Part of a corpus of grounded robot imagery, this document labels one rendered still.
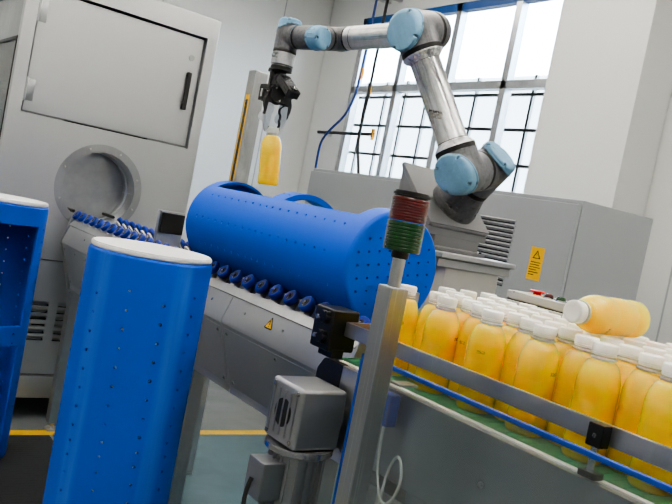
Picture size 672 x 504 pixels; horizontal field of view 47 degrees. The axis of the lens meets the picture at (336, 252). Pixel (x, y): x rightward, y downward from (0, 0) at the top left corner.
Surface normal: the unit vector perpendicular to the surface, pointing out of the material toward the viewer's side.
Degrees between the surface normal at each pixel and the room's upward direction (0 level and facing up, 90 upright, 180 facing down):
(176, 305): 90
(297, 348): 71
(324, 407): 90
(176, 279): 90
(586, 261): 90
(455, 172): 111
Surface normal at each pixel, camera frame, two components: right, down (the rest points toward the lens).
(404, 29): -0.68, 0.04
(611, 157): -0.81, -0.13
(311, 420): 0.58, 0.15
